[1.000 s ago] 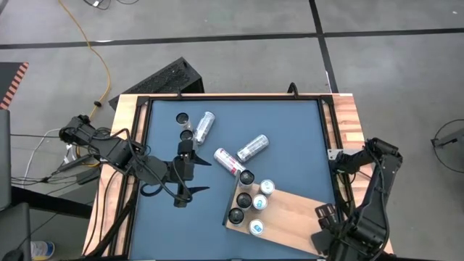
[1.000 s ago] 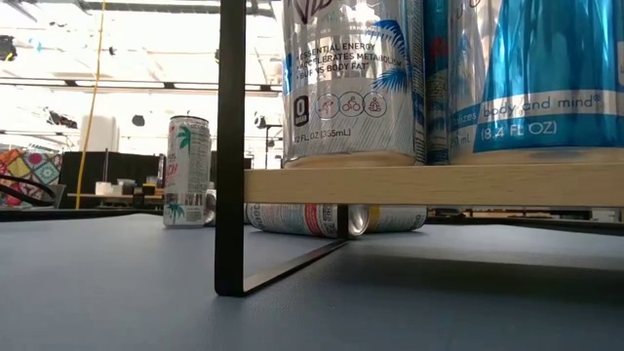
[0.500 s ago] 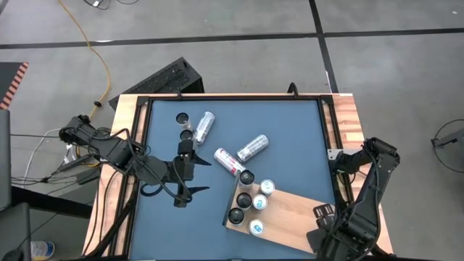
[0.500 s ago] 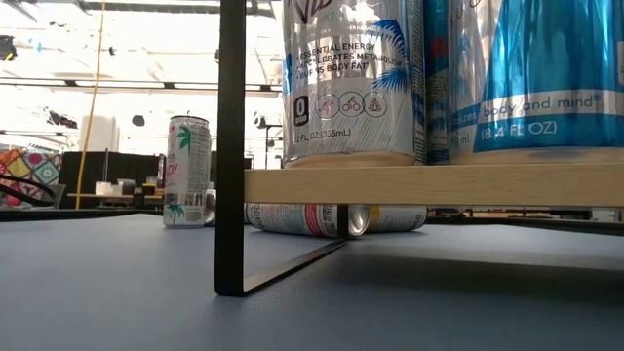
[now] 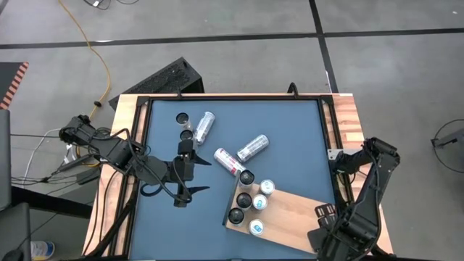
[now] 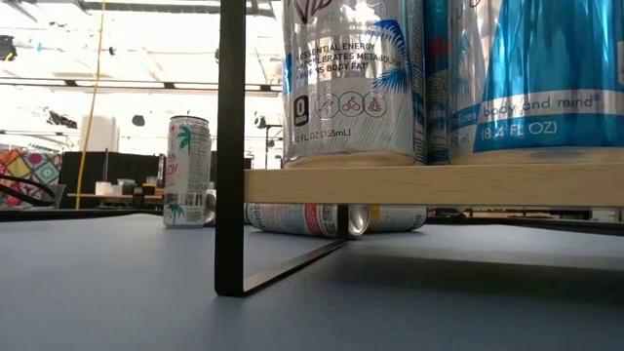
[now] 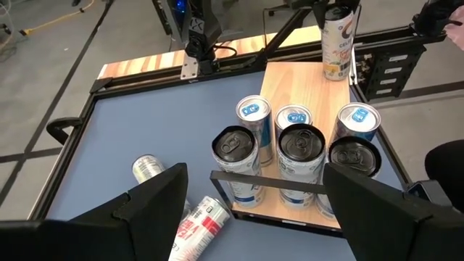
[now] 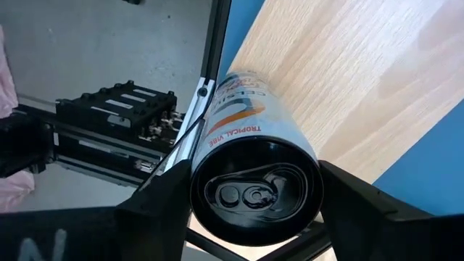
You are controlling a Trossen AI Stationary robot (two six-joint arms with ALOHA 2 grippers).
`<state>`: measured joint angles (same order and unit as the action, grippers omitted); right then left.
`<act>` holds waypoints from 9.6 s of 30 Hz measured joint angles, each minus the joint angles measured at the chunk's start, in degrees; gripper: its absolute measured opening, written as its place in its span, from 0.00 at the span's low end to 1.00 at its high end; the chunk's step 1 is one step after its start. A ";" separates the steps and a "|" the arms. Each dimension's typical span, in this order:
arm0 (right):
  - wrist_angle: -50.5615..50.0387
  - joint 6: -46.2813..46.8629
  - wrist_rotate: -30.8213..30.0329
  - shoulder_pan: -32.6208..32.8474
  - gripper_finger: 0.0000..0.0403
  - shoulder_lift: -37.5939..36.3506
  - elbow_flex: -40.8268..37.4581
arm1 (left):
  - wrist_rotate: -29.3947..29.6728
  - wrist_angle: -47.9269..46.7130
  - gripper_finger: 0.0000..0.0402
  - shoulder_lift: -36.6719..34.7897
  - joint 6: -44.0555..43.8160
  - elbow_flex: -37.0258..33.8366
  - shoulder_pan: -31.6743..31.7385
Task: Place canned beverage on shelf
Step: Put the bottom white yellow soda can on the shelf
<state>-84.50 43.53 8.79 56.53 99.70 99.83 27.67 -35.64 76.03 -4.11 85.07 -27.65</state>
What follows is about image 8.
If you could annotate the pink cloth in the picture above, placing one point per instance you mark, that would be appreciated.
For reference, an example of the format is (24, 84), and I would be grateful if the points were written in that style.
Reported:
(14, 188)

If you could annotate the black ribbed equipment box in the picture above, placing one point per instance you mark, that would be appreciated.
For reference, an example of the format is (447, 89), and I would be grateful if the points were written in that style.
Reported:
(116, 108)

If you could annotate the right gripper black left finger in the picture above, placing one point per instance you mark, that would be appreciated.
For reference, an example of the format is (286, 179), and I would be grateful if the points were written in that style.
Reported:
(156, 217)

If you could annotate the wooden shelf black metal frame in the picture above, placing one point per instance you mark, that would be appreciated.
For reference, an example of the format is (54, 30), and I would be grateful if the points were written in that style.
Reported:
(362, 72)

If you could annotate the white Celsius Tropical Vibe can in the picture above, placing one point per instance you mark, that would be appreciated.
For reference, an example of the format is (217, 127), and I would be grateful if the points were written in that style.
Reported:
(253, 123)

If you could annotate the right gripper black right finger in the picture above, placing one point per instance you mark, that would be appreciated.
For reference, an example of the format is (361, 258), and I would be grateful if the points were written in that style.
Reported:
(355, 217)

